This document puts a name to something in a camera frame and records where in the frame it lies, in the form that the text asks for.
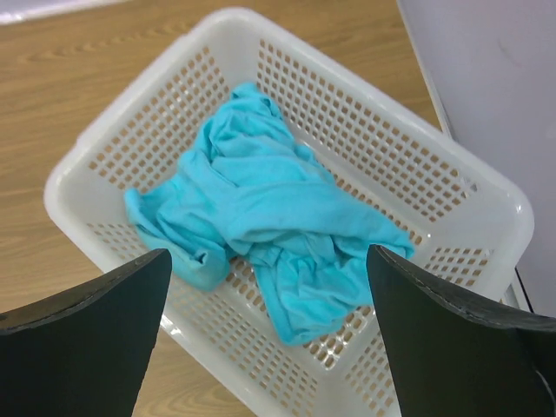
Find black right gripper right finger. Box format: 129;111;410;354
367;245;555;416

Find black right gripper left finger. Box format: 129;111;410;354
1;249;172;416

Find turquoise t shirt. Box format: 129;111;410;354
124;83;414;346

